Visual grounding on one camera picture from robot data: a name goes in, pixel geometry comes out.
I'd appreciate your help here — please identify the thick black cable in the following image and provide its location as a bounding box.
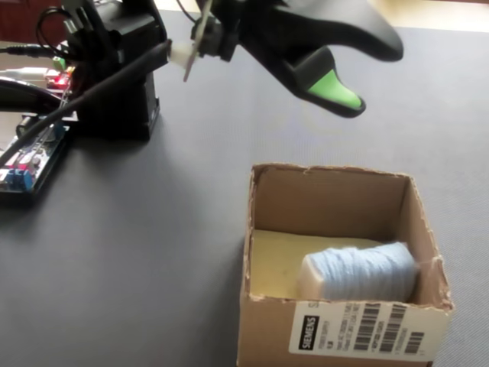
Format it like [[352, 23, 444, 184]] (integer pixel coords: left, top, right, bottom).
[[0, 75, 66, 115]]

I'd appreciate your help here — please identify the black foam mat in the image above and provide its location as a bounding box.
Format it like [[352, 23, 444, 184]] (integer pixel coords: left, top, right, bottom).
[[0, 7, 489, 367]]

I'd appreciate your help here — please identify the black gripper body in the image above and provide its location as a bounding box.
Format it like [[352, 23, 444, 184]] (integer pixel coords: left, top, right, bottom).
[[212, 0, 286, 64]]

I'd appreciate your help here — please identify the black power plug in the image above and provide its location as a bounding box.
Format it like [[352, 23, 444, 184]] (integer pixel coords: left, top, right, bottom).
[[0, 43, 57, 59]]

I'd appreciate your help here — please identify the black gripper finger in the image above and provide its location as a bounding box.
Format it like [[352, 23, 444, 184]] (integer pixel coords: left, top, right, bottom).
[[244, 37, 367, 119], [273, 0, 405, 62]]

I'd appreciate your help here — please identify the brown cardboard box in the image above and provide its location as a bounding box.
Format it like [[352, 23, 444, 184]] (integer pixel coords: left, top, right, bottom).
[[235, 162, 455, 367]]

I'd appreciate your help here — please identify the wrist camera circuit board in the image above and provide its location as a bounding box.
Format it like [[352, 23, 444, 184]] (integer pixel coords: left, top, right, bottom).
[[182, 0, 237, 83]]

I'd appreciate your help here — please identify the motor driver circuit board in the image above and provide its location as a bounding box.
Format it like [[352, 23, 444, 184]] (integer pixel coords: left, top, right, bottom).
[[41, 55, 79, 93]]

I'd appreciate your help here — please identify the black camera cable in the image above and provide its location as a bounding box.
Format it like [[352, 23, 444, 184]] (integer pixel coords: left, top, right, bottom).
[[0, 37, 194, 164]]

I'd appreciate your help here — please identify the blue controller board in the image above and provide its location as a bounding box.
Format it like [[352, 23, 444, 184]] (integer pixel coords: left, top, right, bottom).
[[0, 122, 76, 209]]

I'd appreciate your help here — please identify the black servo cable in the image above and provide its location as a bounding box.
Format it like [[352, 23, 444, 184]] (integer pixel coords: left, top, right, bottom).
[[35, 6, 79, 53]]

